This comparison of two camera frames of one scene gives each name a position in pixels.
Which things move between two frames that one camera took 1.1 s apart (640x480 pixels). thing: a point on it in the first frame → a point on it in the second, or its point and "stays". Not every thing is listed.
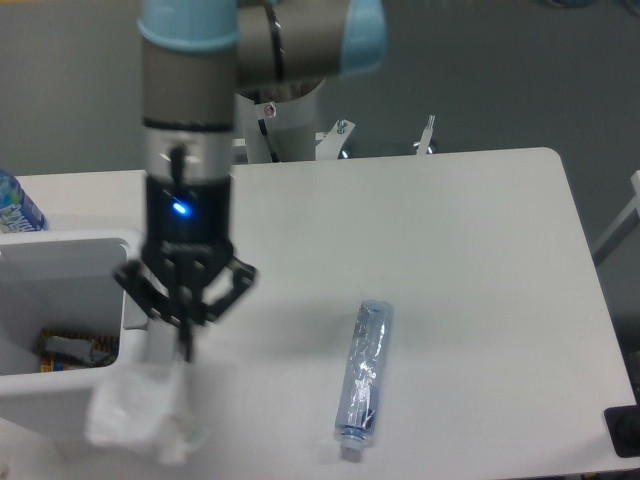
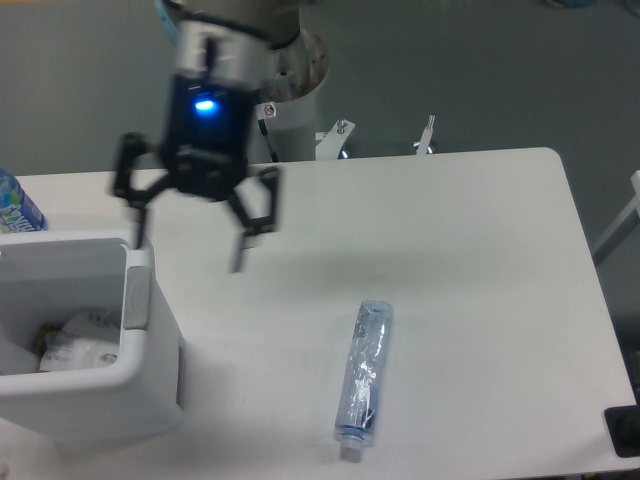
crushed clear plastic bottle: x=361 y=385 stays
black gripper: x=188 y=237 → x=206 y=148
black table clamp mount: x=623 y=425 stays
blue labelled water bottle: x=18 y=213 stays
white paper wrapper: x=142 y=408 → x=89 y=340
